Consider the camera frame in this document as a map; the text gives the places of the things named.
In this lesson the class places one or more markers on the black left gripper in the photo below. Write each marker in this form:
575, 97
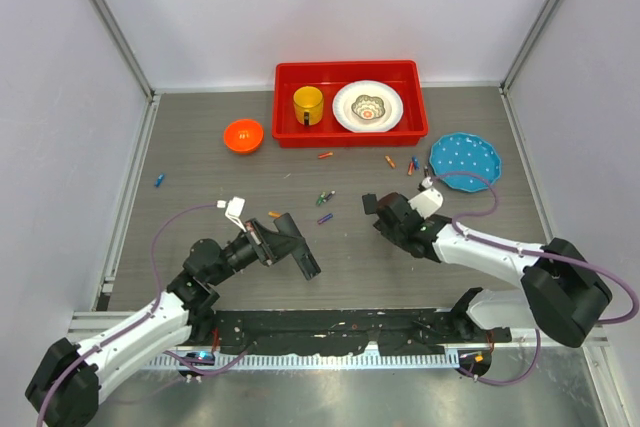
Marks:
259, 241

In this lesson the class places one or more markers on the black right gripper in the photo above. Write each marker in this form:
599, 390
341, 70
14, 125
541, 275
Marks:
379, 224

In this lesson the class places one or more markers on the black remote control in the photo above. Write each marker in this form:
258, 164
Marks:
301, 253

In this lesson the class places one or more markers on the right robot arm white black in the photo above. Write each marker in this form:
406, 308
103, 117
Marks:
553, 290

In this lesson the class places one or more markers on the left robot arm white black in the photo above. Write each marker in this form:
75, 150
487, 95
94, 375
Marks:
73, 379

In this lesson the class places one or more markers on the purple pink battery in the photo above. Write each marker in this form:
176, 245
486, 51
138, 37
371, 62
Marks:
325, 218

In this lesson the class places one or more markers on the blue battery right cluster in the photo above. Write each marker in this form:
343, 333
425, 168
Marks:
415, 161

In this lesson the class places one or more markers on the green battery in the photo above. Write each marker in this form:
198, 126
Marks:
321, 198

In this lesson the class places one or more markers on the blue dotted plate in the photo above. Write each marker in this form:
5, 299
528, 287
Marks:
465, 162

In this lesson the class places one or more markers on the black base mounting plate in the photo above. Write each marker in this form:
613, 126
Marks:
330, 329

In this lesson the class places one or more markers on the orange plastic bowl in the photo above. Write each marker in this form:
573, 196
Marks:
243, 136

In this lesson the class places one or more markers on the small patterned bowl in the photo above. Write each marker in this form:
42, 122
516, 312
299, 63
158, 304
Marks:
368, 108

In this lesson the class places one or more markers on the white paper plate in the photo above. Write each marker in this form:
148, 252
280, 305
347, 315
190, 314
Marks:
341, 107

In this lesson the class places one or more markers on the blue battery far left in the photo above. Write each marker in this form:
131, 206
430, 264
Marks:
159, 180

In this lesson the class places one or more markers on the red plastic tray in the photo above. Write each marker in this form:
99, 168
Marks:
330, 77

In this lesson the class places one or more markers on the yellow mug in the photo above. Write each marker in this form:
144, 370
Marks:
308, 104

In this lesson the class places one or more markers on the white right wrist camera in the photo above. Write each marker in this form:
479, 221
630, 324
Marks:
429, 200

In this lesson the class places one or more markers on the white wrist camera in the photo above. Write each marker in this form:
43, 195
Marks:
429, 200
233, 209

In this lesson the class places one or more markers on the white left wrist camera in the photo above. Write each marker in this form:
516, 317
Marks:
233, 209

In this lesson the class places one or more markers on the aluminium front rail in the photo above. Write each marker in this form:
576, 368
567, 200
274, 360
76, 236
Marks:
452, 356

